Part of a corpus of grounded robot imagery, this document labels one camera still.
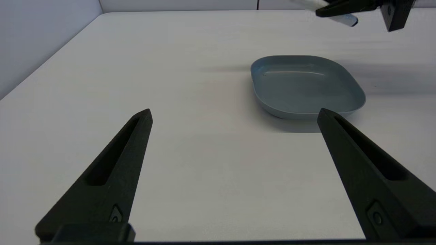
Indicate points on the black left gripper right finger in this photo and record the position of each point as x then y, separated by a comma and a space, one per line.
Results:
378, 183

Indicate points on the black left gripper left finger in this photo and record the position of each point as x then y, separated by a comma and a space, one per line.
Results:
112, 177

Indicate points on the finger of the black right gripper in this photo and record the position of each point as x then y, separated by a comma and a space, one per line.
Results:
347, 7
396, 13

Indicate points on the white marker with black caps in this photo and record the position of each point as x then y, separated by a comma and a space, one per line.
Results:
345, 19

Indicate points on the grey-blue oval plate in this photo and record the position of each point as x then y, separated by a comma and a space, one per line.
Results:
306, 86

